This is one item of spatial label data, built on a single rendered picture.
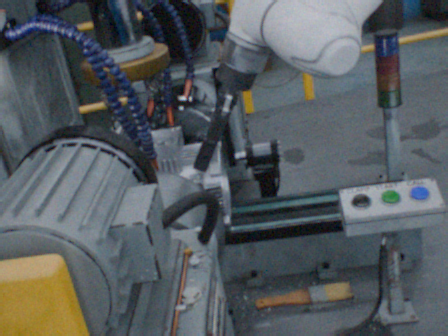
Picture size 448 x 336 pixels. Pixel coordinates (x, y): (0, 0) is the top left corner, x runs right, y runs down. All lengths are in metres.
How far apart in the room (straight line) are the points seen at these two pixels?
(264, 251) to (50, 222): 0.82
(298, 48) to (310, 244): 0.51
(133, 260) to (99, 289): 0.06
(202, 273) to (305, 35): 0.42
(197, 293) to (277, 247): 0.61
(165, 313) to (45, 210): 0.20
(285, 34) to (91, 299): 0.57
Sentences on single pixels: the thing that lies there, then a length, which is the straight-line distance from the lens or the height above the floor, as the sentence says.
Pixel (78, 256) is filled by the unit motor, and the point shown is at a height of 1.32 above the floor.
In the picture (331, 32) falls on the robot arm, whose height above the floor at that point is 1.37.
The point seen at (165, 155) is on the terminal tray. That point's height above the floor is 1.12.
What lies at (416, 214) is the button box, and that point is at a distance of 1.09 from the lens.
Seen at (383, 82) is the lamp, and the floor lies 1.10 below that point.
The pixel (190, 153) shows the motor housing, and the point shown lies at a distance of 1.29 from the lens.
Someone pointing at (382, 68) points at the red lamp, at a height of 1.13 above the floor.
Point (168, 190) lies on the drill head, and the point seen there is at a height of 1.15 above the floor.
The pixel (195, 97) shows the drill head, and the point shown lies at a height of 1.15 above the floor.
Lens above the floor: 1.60
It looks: 24 degrees down
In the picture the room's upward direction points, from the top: 11 degrees counter-clockwise
